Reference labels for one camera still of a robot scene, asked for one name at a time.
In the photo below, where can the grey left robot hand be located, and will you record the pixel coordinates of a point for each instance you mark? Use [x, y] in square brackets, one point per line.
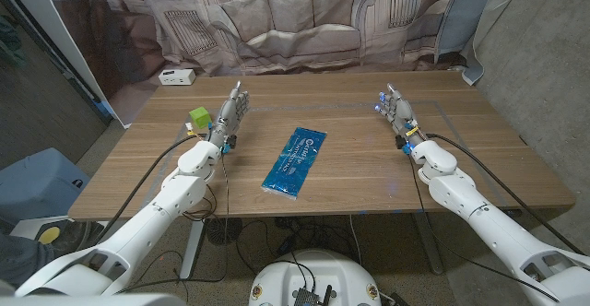
[228, 114]

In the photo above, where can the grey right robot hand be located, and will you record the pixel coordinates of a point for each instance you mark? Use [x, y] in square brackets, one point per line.
[401, 112]

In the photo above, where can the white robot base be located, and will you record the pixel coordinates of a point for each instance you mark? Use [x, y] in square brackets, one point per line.
[286, 278]

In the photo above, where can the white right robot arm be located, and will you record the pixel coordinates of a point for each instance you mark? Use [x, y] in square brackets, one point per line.
[484, 223]

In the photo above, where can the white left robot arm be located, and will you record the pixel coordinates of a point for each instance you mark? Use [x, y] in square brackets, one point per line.
[138, 232]

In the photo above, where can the green block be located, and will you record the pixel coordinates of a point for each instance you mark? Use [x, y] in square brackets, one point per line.
[199, 117]

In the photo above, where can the white power strip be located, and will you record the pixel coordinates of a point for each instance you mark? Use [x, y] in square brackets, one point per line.
[177, 77]

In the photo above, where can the blue gel pack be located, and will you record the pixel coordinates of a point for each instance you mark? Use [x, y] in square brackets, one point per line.
[295, 161]

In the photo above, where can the printed sofa backdrop cloth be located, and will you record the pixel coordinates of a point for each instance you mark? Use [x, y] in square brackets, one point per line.
[295, 20]

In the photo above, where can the black round floor object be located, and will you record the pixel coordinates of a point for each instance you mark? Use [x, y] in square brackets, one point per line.
[223, 231]

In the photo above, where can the white partition panel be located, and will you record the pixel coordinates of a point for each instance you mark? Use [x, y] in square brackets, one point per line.
[60, 34]

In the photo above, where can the blue grey bin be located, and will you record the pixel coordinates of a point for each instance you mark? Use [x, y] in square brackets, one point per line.
[37, 186]

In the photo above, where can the black yellow foot pedal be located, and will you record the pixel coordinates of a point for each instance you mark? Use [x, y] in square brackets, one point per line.
[48, 235]

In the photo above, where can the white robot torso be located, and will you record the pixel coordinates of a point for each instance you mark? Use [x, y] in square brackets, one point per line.
[92, 300]

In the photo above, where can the white floor board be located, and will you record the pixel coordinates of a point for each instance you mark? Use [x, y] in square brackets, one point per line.
[25, 227]

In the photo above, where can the person leg with dark shoe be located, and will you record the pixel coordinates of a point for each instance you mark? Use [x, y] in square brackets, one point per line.
[23, 260]

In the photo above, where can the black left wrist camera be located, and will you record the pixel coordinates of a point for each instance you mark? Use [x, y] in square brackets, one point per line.
[231, 141]

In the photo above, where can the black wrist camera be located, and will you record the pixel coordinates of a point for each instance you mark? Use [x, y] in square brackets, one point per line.
[231, 141]
[399, 142]

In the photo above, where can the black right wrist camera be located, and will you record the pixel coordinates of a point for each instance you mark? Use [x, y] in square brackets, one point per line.
[399, 142]

